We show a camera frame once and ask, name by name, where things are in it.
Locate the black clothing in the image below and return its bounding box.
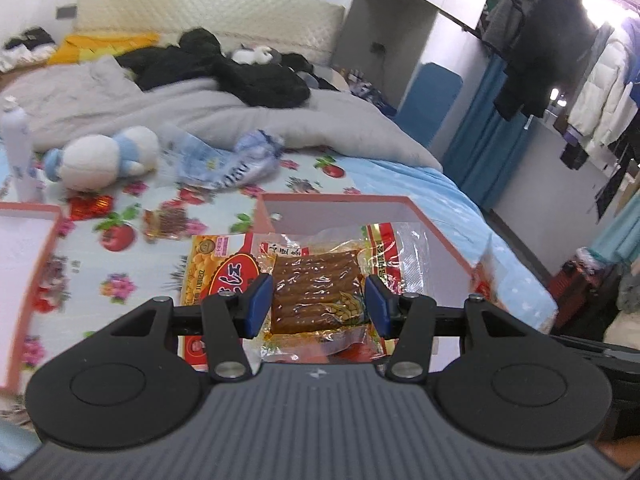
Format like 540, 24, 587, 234
114, 27, 312, 109

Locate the white box at left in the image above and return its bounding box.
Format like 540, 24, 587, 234
0, 203, 64, 392

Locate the red suitcase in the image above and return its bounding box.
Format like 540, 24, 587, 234
547, 259, 627, 332

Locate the white spray bottle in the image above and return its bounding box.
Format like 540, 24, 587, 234
0, 95, 45, 204

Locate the person's right hand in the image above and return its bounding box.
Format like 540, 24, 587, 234
596, 439, 640, 472

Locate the grey quilt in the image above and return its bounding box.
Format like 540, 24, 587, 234
0, 56, 444, 172

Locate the red foil snack packet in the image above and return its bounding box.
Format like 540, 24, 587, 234
69, 195, 114, 222

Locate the black white plush toy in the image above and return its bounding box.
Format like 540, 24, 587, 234
229, 44, 284, 67

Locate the grey hanging jacket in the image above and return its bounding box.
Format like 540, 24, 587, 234
481, 0, 544, 54

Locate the yellow cloth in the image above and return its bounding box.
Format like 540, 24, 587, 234
47, 32, 162, 67

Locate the grey wall cabinet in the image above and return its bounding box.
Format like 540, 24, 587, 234
332, 0, 502, 82

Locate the dark hanging clothing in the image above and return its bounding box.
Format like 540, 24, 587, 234
492, 0, 602, 122

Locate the white blue plush toy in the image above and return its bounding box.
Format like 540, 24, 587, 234
43, 126, 162, 192

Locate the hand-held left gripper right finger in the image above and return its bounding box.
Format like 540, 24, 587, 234
363, 274, 539, 382

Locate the light blue bedsheet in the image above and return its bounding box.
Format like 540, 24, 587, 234
345, 156, 560, 333

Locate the blue curtain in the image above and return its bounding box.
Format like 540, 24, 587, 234
442, 54, 527, 212

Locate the white box with red rim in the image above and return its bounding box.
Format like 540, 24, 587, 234
254, 192, 490, 375

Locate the small brown snack packet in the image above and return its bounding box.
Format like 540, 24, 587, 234
142, 208, 192, 242

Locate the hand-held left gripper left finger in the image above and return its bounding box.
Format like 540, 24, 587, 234
107, 273, 275, 382

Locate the yellow red snack packet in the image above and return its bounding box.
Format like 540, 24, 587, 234
179, 232, 281, 364

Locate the white hanging jacket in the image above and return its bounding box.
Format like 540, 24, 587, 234
567, 22, 640, 157

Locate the blue white plastic bag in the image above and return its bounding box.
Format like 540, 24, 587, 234
162, 127, 287, 192

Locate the floral bedsheet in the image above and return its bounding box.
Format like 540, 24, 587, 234
0, 146, 361, 411

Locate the brown tofu snack packet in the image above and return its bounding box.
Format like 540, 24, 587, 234
259, 220, 435, 363

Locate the cream padded headboard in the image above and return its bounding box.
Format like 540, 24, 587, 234
73, 0, 347, 69

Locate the black white clothes pile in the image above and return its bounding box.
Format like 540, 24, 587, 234
0, 26, 57, 74

